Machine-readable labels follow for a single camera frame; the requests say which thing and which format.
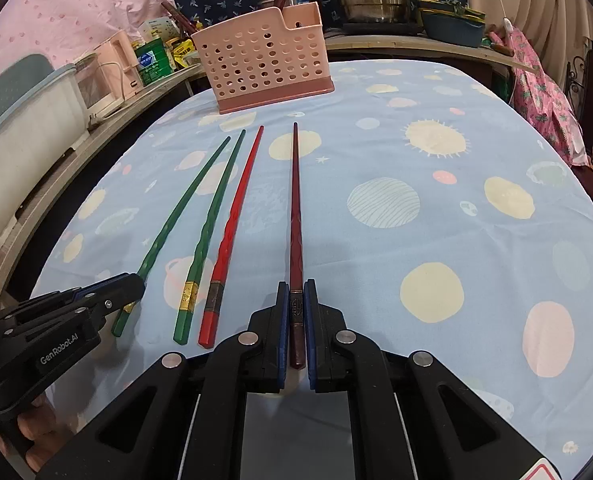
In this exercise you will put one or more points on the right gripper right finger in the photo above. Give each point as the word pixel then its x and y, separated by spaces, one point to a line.
pixel 411 417

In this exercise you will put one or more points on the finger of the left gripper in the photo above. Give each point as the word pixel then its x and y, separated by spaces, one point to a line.
pixel 99 312
pixel 117 289

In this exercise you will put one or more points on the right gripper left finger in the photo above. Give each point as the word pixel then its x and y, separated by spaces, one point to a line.
pixel 183 418

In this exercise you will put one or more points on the green chopstick gold band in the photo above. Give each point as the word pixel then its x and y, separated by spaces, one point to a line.
pixel 158 243

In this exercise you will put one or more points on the maroon chopstick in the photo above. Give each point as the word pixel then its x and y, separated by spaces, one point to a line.
pixel 297 352

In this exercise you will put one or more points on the dark red chopstick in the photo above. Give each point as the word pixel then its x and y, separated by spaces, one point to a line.
pixel 183 22

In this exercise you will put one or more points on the person left hand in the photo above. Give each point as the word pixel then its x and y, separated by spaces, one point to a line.
pixel 39 424

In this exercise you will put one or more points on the bright red chopstick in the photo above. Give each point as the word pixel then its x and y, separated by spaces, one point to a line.
pixel 216 290

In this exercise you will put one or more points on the green twisted chopstick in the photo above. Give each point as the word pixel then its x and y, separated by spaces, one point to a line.
pixel 193 278

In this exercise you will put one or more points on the white plastic storage bin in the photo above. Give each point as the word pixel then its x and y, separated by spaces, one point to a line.
pixel 42 115

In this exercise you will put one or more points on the light blue dotted tablecloth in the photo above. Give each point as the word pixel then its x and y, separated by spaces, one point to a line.
pixel 434 217

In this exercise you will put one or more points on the green white box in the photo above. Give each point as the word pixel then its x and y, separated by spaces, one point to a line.
pixel 153 62

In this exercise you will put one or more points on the pink perforated utensil basket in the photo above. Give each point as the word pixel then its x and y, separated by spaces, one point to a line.
pixel 265 57

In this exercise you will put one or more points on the pink hanging sheet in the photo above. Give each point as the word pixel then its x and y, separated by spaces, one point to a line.
pixel 65 30

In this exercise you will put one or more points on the pink floral cloth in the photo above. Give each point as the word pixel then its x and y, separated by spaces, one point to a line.
pixel 540 100

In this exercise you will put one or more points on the dark blue basin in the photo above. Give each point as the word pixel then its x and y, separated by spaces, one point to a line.
pixel 451 22

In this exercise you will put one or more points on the beige curtain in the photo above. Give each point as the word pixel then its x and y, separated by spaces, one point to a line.
pixel 558 30

